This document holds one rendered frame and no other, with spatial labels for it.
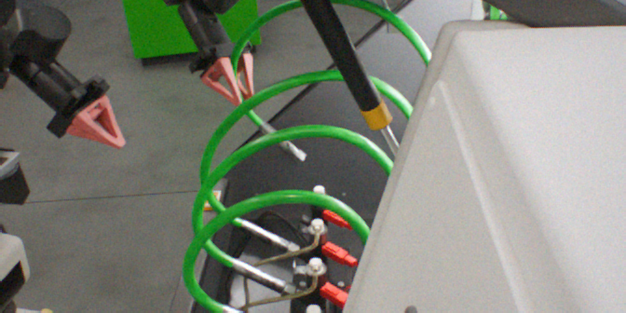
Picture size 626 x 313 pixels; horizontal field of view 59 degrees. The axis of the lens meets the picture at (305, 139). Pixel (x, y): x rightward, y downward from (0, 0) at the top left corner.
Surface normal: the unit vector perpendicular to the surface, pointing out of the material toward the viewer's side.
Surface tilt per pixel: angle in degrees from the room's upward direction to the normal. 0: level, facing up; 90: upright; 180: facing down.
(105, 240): 0
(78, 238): 0
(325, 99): 90
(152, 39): 90
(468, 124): 76
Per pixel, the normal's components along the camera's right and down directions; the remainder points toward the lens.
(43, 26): 0.61, -0.47
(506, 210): -0.98, -0.19
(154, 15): 0.19, 0.51
